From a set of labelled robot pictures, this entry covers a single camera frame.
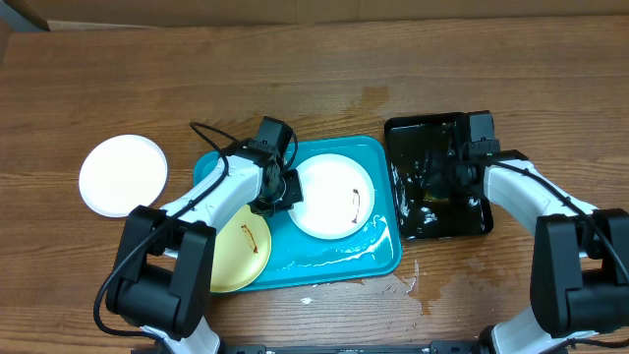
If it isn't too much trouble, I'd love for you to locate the black rectangular tray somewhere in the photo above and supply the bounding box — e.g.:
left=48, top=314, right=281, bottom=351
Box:
left=384, top=113, right=493, bottom=241

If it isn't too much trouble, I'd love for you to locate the green yellow sponge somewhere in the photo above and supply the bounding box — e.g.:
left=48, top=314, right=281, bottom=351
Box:
left=423, top=191, right=449, bottom=203

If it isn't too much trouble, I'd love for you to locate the white plate with stain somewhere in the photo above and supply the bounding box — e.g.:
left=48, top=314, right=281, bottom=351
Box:
left=79, top=135, right=168, bottom=217

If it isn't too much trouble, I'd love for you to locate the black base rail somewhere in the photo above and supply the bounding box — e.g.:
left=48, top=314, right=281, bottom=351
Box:
left=217, top=340, right=492, bottom=354

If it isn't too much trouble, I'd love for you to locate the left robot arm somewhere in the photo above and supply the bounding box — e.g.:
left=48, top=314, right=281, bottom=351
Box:
left=93, top=117, right=303, bottom=353

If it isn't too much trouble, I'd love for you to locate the cardboard backdrop panel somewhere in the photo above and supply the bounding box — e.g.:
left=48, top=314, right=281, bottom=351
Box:
left=1, top=0, right=628, bottom=30

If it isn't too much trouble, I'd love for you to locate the yellow plate with stain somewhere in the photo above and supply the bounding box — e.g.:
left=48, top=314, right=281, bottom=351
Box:
left=210, top=205, right=271, bottom=293

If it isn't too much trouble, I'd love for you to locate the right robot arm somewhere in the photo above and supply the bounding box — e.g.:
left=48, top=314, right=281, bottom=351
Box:
left=420, top=111, right=628, bottom=354

